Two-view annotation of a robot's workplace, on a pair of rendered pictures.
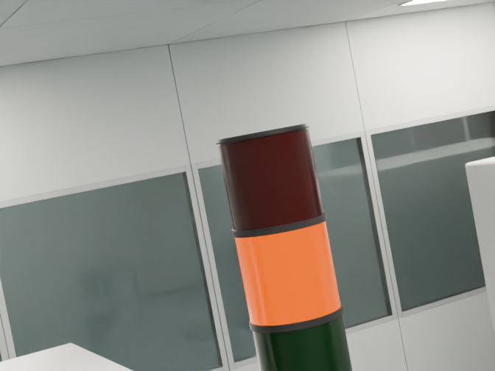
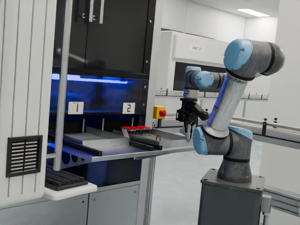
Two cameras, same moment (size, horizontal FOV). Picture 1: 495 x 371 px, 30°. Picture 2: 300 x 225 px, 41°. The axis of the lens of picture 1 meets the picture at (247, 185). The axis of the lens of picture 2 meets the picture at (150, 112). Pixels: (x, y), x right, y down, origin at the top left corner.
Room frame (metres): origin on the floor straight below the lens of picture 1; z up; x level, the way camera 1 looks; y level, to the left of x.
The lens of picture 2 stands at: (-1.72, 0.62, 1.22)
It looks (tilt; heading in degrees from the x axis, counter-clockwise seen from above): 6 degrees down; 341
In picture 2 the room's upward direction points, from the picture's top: 5 degrees clockwise
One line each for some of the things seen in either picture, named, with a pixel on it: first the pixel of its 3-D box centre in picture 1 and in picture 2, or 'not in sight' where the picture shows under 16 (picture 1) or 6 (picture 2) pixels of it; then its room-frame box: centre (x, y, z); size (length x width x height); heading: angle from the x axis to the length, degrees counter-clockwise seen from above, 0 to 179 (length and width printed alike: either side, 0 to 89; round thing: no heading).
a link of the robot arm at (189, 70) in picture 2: not in sight; (192, 77); (0.05, -0.19, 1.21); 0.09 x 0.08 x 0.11; 0
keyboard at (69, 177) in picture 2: not in sight; (38, 171); (-0.21, 0.52, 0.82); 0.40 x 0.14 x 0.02; 33
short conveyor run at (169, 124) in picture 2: not in sight; (171, 119); (0.74, -0.37, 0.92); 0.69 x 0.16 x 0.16; 116
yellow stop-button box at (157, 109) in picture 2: not in sight; (156, 111); (0.49, -0.18, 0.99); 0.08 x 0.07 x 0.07; 26
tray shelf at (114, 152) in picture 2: not in sight; (121, 142); (0.14, 0.12, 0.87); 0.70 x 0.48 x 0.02; 116
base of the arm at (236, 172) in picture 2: not in sight; (235, 167); (-0.20, -0.32, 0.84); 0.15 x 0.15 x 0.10
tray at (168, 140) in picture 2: not in sight; (153, 137); (0.17, -0.06, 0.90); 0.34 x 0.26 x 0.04; 26
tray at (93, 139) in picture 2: not in sight; (84, 136); (0.12, 0.30, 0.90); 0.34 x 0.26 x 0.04; 26
